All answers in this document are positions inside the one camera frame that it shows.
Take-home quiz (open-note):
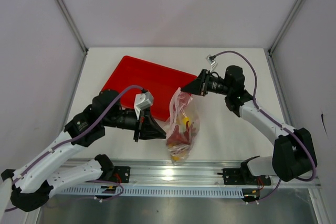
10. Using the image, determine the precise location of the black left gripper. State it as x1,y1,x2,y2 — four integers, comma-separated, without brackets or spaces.
103,106,166,142

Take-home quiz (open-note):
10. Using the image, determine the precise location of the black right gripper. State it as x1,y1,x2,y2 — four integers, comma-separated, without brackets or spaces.
181,69,232,97

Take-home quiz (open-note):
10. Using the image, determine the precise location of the clear zip top bag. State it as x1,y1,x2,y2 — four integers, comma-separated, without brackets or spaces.
164,88,200,164

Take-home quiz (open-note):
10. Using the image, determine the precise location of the yellow lemon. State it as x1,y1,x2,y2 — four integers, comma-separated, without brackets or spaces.
178,117,190,127

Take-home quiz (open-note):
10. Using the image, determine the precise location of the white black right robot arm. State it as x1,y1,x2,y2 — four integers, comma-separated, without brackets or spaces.
181,65,317,184

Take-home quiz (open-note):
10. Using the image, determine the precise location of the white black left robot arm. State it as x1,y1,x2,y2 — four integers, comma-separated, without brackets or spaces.
1,85,166,212

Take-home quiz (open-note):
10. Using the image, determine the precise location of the red plastic tray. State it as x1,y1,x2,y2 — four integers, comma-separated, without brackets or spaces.
102,56,196,121

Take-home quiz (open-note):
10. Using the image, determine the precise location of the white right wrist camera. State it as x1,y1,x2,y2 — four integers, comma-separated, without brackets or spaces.
205,55,218,72

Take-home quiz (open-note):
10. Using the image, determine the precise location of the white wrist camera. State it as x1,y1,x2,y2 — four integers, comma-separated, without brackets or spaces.
134,91,154,119
205,55,218,72

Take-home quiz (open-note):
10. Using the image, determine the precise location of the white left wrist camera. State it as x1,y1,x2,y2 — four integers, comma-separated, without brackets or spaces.
134,91,154,119

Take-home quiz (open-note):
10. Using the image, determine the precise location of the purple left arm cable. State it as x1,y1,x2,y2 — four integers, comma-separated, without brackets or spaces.
4,84,148,213

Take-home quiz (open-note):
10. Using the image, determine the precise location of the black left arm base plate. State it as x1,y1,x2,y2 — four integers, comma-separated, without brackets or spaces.
104,166,131,184

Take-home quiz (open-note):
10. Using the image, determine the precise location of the white slotted cable duct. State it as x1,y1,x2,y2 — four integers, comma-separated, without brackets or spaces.
59,185,244,198

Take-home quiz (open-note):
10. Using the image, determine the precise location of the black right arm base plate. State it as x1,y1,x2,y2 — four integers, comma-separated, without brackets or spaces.
217,168,271,186

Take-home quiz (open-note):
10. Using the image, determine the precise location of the right aluminium frame post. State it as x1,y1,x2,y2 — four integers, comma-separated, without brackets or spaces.
268,0,306,57

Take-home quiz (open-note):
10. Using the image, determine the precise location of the aluminium frame post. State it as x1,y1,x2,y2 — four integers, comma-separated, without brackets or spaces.
268,0,306,57
54,0,88,54

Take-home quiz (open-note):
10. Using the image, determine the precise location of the left aluminium frame post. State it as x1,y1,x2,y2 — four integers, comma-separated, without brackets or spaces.
54,0,88,54

